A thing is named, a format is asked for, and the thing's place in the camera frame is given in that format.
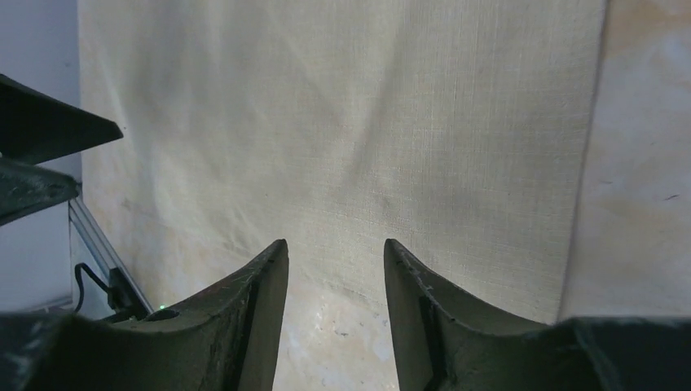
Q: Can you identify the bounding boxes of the aluminium frame rail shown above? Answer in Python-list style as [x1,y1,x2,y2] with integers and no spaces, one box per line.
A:
[68,197,154,320]

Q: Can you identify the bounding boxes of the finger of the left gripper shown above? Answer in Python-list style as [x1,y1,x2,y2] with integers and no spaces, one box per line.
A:
[1,157,80,226]
[1,75,123,165]

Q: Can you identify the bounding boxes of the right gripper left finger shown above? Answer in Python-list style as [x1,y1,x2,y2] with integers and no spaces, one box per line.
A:
[1,239,288,390]

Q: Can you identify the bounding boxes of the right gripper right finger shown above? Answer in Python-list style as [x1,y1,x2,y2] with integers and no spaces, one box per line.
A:
[384,239,690,390]

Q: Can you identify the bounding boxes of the beige cloth napkin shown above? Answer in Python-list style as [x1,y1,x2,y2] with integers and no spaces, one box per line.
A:
[78,1,605,323]

